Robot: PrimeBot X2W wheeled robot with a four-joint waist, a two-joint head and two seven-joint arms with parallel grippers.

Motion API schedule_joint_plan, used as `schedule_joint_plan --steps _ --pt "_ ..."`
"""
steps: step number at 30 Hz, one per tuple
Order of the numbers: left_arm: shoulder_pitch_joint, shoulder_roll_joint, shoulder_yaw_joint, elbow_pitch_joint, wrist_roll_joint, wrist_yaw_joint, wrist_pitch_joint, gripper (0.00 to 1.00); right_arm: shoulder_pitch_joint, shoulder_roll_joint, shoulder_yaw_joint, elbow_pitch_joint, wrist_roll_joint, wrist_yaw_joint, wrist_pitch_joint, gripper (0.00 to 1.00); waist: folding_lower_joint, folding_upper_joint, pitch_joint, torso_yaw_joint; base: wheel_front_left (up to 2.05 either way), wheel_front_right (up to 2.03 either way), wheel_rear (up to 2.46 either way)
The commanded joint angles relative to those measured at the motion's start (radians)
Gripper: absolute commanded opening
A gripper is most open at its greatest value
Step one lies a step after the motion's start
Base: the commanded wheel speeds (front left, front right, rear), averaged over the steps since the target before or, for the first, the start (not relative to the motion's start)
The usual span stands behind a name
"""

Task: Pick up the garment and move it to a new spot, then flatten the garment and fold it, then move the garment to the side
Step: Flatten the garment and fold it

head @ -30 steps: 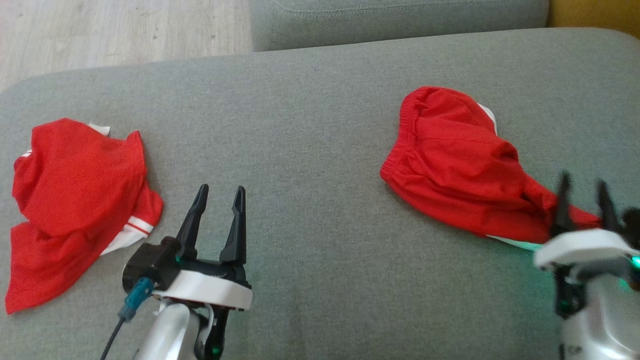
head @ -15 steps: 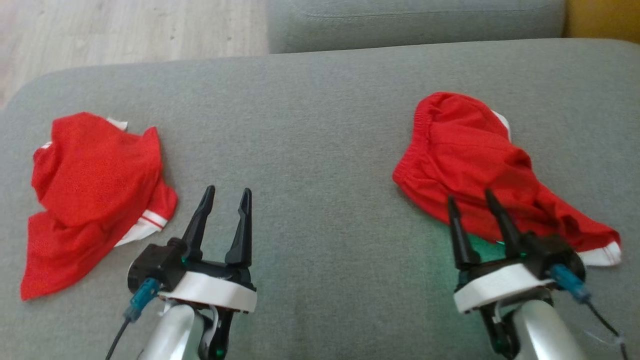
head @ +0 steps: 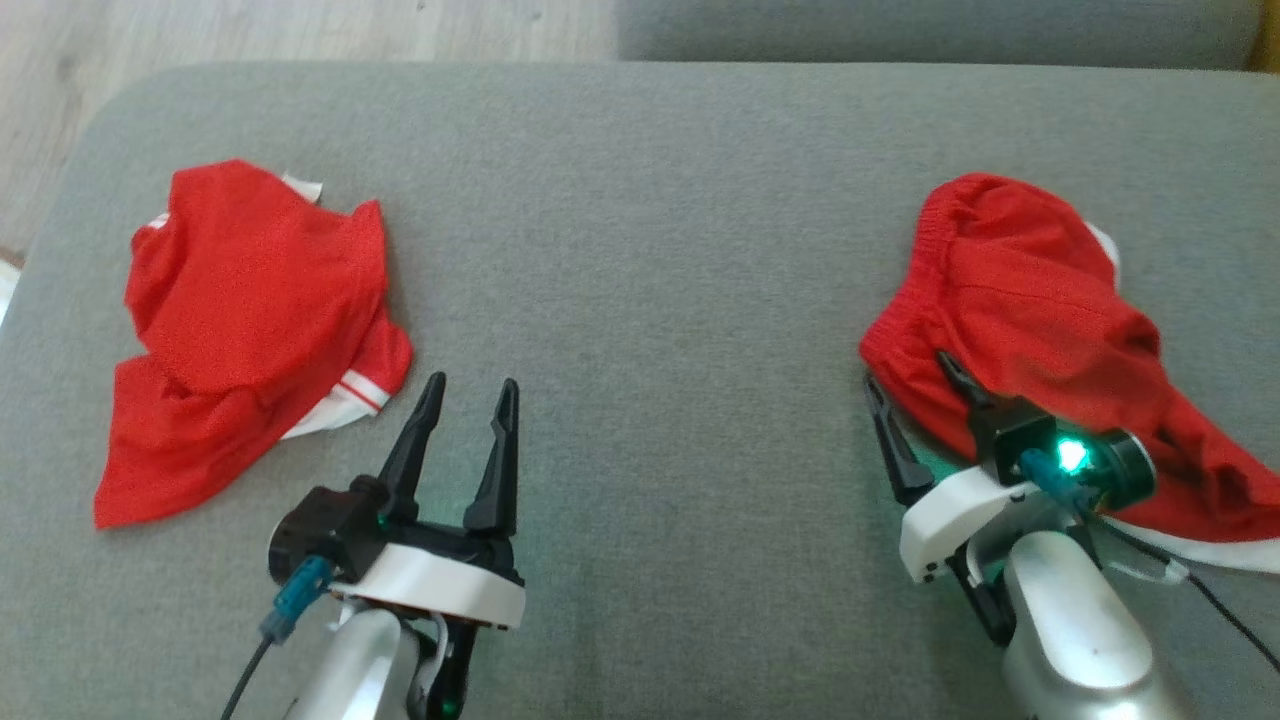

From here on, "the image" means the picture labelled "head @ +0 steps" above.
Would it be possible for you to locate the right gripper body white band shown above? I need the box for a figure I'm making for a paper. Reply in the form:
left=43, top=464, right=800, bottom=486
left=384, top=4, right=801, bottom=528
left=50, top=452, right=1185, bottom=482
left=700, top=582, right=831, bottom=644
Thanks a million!
left=898, top=465, right=1026, bottom=646

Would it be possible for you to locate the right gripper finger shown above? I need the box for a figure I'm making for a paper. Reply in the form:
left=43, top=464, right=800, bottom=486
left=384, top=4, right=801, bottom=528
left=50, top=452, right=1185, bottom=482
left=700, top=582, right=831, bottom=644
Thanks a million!
left=865, top=372, right=936, bottom=506
left=937, top=350, right=1001, bottom=416

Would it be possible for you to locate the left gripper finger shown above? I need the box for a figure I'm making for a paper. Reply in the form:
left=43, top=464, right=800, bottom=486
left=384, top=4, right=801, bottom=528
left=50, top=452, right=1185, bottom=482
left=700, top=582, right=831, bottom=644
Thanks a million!
left=463, top=378, right=520, bottom=532
left=378, top=372, right=447, bottom=522

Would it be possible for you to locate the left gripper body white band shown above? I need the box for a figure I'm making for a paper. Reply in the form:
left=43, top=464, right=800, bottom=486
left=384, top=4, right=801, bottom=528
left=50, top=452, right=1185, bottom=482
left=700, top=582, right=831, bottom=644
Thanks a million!
left=330, top=512, right=527, bottom=719

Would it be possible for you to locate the red shorts white trim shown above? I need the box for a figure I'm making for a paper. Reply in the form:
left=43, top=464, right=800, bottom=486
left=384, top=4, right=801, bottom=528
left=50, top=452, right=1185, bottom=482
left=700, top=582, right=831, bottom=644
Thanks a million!
left=858, top=172, right=1280, bottom=576

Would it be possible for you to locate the red white basketball jersey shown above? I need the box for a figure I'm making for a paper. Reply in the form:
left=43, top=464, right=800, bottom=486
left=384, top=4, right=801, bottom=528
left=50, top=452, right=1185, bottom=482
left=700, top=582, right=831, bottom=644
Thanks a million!
left=93, top=158, right=414, bottom=529

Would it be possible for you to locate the grey sofa seat cushion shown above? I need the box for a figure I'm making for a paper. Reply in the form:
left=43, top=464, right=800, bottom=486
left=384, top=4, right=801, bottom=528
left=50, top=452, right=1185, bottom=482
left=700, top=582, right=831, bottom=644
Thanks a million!
left=0, top=60, right=1280, bottom=720

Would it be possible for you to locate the grey sofa back cushion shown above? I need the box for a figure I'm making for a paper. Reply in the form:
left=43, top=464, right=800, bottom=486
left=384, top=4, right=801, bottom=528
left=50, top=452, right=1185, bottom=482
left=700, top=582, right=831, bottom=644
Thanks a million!
left=615, top=0, right=1251, bottom=71

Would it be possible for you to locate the yellow cushion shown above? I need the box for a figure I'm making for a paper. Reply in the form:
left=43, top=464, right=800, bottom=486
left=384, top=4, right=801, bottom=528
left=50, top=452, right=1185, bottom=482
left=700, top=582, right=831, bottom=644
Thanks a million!
left=1245, top=0, right=1280, bottom=73

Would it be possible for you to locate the right black cable teal plug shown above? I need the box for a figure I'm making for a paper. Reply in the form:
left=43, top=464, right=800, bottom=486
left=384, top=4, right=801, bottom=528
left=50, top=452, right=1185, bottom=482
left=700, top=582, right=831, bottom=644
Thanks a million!
left=1020, top=448, right=1280, bottom=673

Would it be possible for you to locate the black cable teal plug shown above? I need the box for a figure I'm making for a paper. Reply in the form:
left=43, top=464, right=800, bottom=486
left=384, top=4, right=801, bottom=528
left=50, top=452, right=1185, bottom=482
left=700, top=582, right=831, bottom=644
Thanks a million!
left=218, top=557, right=333, bottom=720
left=1020, top=448, right=1280, bottom=673

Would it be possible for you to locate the left black cable teal plug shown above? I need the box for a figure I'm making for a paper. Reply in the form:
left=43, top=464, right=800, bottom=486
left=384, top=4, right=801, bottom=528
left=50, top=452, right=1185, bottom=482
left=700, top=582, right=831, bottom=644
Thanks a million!
left=218, top=557, right=333, bottom=720

